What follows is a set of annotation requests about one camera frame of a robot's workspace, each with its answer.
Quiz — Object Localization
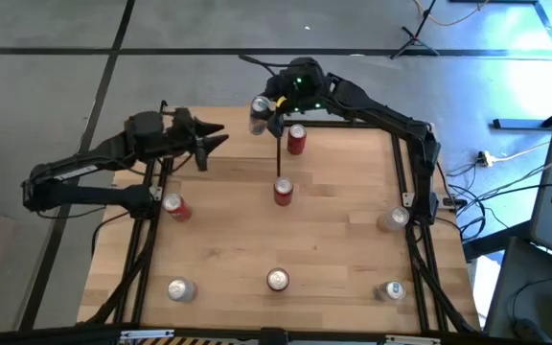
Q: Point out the black aluminium table frame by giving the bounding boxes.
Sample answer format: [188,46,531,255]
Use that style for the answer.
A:
[77,119,481,345]

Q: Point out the black tripod stand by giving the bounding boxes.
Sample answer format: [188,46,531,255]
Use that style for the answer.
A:
[389,0,441,61]

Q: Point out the dark grey desk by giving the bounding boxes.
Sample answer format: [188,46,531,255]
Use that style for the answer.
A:
[482,235,552,345]

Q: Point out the white floor cable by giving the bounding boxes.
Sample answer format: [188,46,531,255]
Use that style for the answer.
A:
[490,141,552,163]

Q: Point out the silver orange soda can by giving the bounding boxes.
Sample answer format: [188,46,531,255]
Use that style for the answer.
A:
[166,276,199,304]

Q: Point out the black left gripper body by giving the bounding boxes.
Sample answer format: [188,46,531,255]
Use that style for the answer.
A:
[160,107,201,157]

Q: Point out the tan soda can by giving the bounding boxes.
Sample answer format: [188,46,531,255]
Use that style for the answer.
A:
[375,205,411,234]

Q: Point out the black stand base bar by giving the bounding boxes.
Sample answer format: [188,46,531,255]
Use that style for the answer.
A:
[491,94,552,131]

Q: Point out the black table-level camera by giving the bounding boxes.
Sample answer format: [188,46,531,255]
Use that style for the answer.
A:
[259,327,289,345]

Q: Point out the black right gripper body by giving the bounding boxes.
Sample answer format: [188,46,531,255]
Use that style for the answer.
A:
[264,57,330,114]

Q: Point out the silver frame end plate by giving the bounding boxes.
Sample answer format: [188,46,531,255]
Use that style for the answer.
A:
[119,328,175,341]
[384,333,443,345]

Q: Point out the red Fanta strawberry can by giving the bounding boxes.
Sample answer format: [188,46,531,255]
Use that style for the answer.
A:
[272,175,295,208]
[161,192,194,223]
[286,123,309,156]
[265,266,291,293]

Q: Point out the black hub box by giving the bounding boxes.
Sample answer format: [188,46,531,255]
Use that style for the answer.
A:
[441,195,469,210]

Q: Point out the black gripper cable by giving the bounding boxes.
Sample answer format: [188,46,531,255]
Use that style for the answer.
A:
[237,53,301,69]

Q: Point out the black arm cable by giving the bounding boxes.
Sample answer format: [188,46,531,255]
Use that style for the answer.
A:
[35,204,131,258]

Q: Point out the yellow hanging cable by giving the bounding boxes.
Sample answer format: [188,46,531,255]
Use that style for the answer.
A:
[412,0,491,28]

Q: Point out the silver grey soda can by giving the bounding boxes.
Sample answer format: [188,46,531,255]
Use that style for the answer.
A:
[248,94,273,137]

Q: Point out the black floor cables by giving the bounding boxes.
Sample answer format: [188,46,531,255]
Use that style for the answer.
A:
[441,160,552,243]

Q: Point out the black computer mouse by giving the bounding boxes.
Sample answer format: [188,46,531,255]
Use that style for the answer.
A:
[513,316,552,345]

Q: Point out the yellow black hazard tape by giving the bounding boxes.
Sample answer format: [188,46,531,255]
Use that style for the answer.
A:
[139,336,232,345]

